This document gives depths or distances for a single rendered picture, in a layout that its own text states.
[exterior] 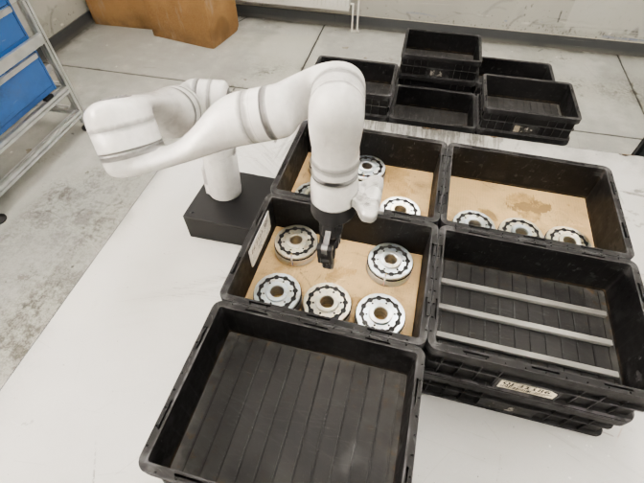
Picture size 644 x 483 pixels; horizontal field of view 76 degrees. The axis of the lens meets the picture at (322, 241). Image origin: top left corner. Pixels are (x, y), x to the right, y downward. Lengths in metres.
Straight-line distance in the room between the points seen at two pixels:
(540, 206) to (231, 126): 0.88
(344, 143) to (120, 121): 0.30
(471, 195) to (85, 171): 2.23
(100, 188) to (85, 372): 1.67
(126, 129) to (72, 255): 1.76
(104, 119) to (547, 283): 0.92
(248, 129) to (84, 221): 1.99
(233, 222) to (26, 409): 0.61
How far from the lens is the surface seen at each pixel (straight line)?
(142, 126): 0.64
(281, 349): 0.86
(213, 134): 0.57
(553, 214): 1.22
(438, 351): 0.77
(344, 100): 0.50
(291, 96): 0.56
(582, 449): 1.07
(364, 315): 0.85
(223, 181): 1.15
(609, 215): 1.17
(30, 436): 1.11
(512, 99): 2.31
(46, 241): 2.49
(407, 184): 1.16
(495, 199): 1.19
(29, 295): 2.31
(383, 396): 0.83
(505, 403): 0.96
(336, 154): 0.55
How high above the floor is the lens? 1.61
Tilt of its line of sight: 51 degrees down
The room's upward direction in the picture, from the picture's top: straight up
